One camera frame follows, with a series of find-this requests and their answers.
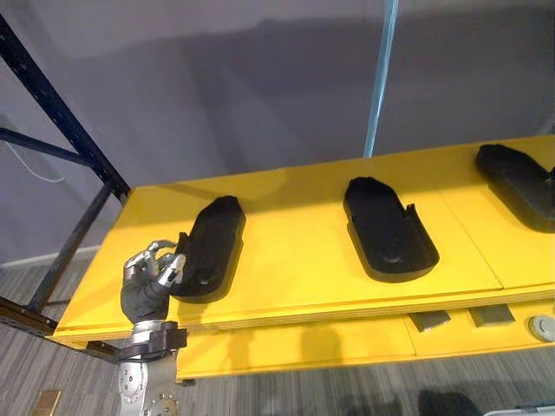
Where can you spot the dark blue shelf frame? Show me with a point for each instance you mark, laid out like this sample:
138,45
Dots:
52,173

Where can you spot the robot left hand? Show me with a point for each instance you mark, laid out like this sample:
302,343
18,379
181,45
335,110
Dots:
143,297

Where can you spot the brass floor plate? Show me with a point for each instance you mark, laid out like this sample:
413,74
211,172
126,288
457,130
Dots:
47,402

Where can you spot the yellow shelf board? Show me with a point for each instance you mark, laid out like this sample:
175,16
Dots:
347,346
303,260

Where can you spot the grey round cap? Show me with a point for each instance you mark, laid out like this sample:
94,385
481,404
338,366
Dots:
540,326

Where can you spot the black plastic housing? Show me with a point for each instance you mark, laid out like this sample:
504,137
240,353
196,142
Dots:
388,234
212,251
518,186

